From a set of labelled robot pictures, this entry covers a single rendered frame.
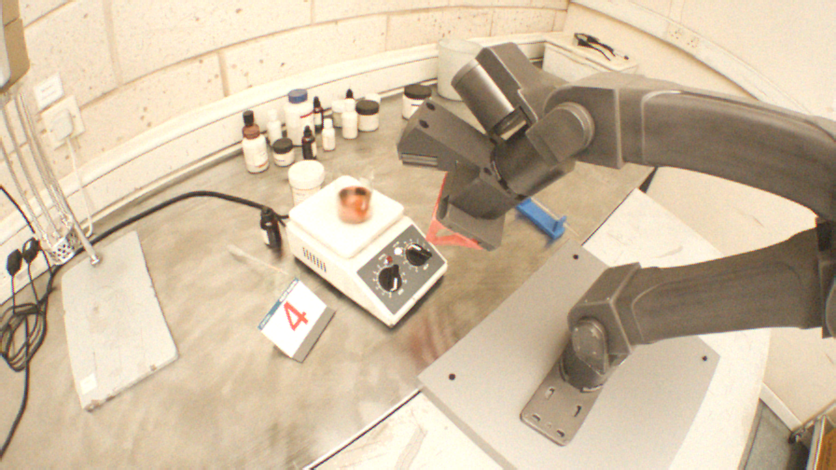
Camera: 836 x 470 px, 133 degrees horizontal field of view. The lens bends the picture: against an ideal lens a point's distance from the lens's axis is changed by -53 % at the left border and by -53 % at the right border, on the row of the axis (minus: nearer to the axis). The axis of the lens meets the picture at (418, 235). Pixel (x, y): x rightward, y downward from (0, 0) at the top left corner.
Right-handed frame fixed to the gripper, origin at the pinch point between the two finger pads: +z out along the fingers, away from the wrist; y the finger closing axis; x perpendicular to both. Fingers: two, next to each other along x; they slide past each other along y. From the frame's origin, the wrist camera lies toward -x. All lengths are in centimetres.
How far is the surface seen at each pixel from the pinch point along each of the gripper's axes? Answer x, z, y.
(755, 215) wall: 133, -19, -73
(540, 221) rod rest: 21.5, 5.5, -15.9
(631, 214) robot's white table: 42.2, -1.5, -26.7
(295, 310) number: -10.2, 12.9, 13.0
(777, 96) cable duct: 96, -53, -90
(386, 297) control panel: -0.8, 7.2, 8.0
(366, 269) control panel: -4.5, 7.3, 5.8
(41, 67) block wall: -75, 13, 0
